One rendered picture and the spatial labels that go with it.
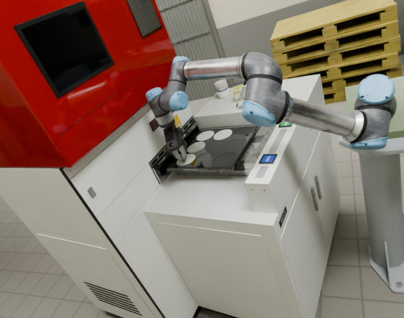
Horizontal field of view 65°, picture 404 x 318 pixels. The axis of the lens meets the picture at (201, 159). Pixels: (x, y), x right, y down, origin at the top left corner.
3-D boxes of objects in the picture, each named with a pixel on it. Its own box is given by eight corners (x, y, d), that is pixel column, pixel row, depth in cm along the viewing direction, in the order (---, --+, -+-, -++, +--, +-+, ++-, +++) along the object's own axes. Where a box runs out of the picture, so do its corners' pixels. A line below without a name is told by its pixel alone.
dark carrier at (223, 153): (169, 168, 155) (169, 167, 155) (201, 130, 179) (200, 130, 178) (231, 168, 136) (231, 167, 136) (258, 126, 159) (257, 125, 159)
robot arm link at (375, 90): (395, 84, 119) (398, 69, 108) (390, 119, 118) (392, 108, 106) (360, 84, 125) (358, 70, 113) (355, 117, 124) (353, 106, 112)
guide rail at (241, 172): (176, 175, 163) (174, 170, 161) (178, 172, 164) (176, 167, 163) (269, 176, 135) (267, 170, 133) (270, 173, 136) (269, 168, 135)
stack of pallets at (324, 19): (284, 113, 357) (266, 41, 317) (291, 84, 417) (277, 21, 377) (405, 93, 306) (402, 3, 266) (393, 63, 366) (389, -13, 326)
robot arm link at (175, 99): (179, 79, 124) (161, 81, 132) (174, 107, 123) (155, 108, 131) (193, 86, 130) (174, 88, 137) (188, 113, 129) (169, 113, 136)
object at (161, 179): (159, 183, 156) (150, 168, 152) (199, 135, 186) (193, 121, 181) (162, 183, 155) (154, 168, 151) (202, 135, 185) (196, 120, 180)
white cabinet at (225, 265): (203, 314, 186) (142, 212, 146) (257, 202, 250) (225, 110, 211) (316, 350, 150) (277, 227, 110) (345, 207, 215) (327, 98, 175)
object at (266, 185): (254, 211, 120) (243, 183, 114) (291, 133, 157) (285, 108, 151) (278, 214, 115) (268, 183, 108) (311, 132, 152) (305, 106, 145)
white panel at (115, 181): (111, 244, 134) (58, 169, 115) (198, 138, 189) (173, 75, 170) (116, 245, 132) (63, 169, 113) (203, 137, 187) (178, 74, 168)
